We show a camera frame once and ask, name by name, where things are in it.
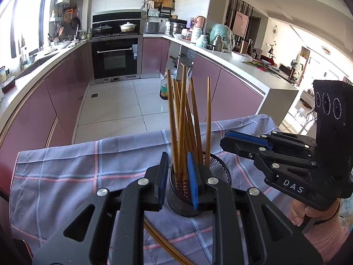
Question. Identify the teal fan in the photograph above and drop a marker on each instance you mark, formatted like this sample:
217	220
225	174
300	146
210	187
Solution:
226	35

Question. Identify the black built-in oven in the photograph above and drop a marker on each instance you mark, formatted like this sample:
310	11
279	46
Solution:
116	58

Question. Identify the purple plaid tablecloth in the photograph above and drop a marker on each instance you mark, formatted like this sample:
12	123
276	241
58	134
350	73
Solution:
50	184

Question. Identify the pink thermos jug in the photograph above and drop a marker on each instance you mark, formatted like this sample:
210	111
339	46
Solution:
199	23

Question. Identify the oil bottle on floor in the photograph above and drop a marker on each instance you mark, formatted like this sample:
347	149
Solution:
163	89

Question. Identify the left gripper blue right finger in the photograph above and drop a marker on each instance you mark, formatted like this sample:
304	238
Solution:
247	227

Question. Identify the bamboo chopstick red end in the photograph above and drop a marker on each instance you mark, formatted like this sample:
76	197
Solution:
176	163

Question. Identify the black mesh utensil cup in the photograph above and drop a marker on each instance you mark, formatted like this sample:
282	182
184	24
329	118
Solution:
188	198

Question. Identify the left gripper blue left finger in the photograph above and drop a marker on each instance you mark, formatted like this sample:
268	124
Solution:
108	228

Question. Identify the white ceramic pot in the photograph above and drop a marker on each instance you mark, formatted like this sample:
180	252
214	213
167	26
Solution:
127	27

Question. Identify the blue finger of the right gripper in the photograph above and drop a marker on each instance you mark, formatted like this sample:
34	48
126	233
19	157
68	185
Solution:
248	137
280	151

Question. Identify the right hand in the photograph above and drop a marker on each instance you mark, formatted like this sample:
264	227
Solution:
305	217

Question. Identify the black wall spice rack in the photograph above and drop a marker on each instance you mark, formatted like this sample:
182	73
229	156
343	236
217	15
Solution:
158	8

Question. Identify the black lidded wok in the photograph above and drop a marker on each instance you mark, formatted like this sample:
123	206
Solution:
102	30

